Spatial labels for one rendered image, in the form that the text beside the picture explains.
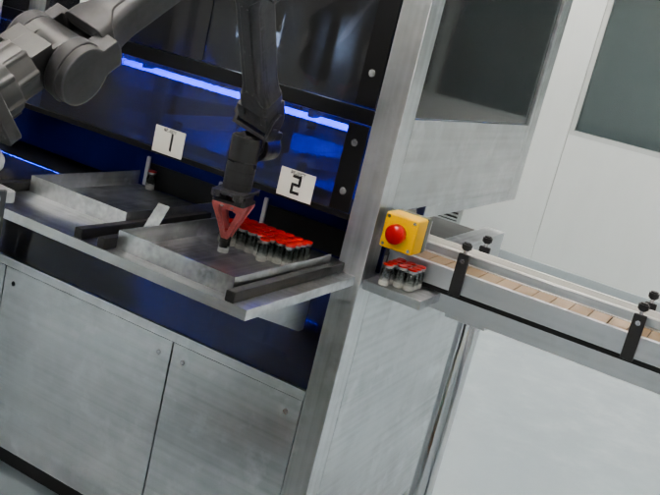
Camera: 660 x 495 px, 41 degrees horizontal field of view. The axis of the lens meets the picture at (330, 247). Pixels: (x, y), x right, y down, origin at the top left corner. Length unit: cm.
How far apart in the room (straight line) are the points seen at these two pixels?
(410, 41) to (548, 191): 471
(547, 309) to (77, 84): 104
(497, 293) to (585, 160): 456
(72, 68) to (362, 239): 85
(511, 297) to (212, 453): 77
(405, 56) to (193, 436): 98
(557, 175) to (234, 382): 462
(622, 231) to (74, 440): 463
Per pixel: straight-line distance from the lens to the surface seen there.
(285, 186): 184
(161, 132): 202
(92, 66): 110
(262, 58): 150
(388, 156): 173
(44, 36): 111
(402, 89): 172
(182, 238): 177
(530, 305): 178
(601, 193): 630
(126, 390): 218
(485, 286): 180
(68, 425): 234
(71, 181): 200
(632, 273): 631
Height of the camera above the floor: 135
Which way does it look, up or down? 14 degrees down
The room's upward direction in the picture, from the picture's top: 14 degrees clockwise
